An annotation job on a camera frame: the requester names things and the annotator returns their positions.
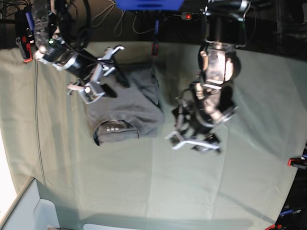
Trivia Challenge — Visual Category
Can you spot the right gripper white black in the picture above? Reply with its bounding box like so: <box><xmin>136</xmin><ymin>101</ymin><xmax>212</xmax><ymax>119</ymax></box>
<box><xmin>67</xmin><ymin>46</ymin><xmax>130</xmax><ymax>98</ymax></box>

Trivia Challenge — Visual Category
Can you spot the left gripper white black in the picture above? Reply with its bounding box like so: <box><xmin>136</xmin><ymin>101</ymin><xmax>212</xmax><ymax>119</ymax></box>
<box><xmin>165</xmin><ymin>105</ymin><xmax>221</xmax><ymax>154</ymax></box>

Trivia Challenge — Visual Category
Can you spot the grey t-shirt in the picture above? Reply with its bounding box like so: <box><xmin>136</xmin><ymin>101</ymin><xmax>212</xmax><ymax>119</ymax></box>
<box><xmin>86</xmin><ymin>65</ymin><xmax>165</xmax><ymax>146</ymax></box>

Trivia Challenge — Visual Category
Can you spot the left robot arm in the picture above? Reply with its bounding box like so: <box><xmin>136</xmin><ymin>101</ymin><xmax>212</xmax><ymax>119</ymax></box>
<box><xmin>166</xmin><ymin>0</ymin><xmax>251</xmax><ymax>153</ymax></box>

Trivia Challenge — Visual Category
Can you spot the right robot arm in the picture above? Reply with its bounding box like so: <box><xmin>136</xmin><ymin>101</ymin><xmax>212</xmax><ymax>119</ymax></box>
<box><xmin>32</xmin><ymin>0</ymin><xmax>130</xmax><ymax>104</ymax></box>

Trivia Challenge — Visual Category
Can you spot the red blue clamp centre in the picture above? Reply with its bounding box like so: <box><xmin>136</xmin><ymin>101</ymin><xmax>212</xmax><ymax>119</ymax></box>
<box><xmin>151</xmin><ymin>19</ymin><xmax>160</xmax><ymax>57</ymax></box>

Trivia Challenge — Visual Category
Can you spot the green table cloth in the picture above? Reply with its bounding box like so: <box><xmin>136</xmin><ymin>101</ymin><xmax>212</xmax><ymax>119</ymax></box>
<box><xmin>0</xmin><ymin>42</ymin><xmax>307</xmax><ymax>230</ymax></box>

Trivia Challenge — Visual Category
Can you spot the black power strip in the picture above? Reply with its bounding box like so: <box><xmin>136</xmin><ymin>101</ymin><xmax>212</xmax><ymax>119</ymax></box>
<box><xmin>180</xmin><ymin>12</ymin><xmax>203</xmax><ymax>21</ymax></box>

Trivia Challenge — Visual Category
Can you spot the red black clamp left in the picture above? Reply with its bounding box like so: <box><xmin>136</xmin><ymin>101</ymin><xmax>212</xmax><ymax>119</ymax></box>
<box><xmin>14</xmin><ymin>5</ymin><xmax>35</xmax><ymax>63</ymax></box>

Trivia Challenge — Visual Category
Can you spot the red black clamp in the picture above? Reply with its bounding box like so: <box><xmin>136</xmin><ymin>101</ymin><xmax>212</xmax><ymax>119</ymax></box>
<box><xmin>14</xmin><ymin>5</ymin><xmax>35</xmax><ymax>63</ymax></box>
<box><xmin>287</xmin><ymin>154</ymin><xmax>307</xmax><ymax>170</ymax></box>

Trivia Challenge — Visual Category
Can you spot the red black clamp right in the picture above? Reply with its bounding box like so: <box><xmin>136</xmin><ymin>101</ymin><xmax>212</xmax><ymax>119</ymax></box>
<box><xmin>287</xmin><ymin>154</ymin><xmax>307</xmax><ymax>170</ymax></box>

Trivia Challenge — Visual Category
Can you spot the white storage bin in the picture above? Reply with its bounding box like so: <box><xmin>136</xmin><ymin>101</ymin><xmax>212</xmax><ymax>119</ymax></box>
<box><xmin>0</xmin><ymin>177</ymin><xmax>60</xmax><ymax>230</ymax></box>

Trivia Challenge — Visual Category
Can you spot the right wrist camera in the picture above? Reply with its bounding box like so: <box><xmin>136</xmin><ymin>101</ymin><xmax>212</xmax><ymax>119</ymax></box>
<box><xmin>79</xmin><ymin>82</ymin><xmax>106</xmax><ymax>104</ymax></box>

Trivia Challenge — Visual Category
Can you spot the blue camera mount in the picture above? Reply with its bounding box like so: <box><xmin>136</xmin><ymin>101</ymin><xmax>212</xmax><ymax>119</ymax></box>
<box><xmin>115</xmin><ymin>0</ymin><xmax>184</xmax><ymax>11</ymax></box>

